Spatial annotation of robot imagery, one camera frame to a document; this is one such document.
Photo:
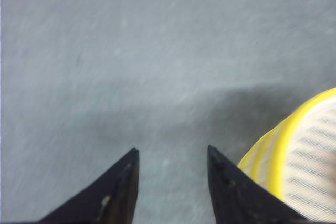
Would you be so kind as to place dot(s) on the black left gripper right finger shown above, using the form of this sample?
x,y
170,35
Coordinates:
x,y
237,199

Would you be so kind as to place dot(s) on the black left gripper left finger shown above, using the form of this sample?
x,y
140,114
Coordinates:
x,y
109,199

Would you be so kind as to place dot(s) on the bamboo steamer basket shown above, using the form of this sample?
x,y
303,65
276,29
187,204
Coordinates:
x,y
265,161

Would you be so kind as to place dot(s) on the white gauze steamer liner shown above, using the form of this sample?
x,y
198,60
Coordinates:
x,y
309,172

